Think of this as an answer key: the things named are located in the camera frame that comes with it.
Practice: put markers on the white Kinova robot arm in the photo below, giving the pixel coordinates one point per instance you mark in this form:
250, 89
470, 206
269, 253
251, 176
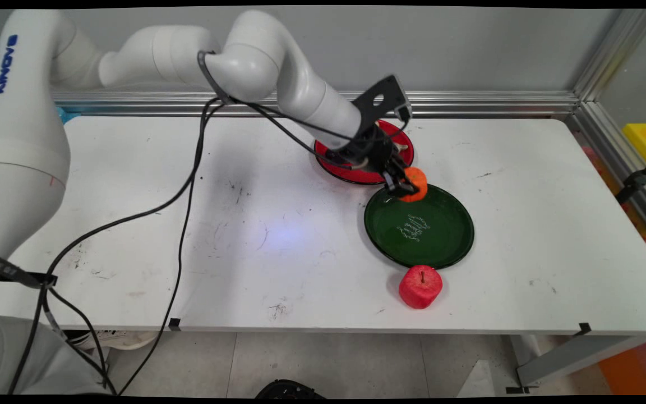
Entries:
26, 140

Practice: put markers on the long aluminium frame rail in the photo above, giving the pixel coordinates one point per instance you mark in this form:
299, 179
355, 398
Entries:
497, 104

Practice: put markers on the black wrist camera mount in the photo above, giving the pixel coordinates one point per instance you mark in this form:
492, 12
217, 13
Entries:
382, 101

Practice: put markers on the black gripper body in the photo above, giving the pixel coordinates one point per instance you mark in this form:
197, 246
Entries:
369, 148

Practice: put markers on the red plate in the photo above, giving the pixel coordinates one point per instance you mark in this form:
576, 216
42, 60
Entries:
338, 168

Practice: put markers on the green plate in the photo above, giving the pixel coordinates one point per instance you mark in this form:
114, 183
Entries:
429, 230

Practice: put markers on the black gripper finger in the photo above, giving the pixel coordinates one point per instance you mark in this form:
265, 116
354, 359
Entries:
391, 184
406, 180

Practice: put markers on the white shoe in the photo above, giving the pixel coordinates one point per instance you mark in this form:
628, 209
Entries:
127, 339

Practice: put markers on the blue object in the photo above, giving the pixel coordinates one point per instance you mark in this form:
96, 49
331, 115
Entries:
68, 114

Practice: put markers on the red apple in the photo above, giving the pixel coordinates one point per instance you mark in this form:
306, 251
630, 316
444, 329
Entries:
420, 287

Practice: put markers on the orange box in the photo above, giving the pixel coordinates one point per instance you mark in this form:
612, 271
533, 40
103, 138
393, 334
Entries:
637, 367

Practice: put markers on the aluminium corner frame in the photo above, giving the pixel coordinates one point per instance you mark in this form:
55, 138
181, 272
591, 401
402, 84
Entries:
609, 106

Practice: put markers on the black round object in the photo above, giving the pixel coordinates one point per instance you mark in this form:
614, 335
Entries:
289, 390

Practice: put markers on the orange fruit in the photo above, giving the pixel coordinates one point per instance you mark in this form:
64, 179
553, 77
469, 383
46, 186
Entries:
417, 182

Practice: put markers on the grey table leg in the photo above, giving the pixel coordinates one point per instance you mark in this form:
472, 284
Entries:
570, 356

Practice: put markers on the black table edge clip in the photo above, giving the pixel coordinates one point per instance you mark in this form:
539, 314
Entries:
584, 329
174, 324

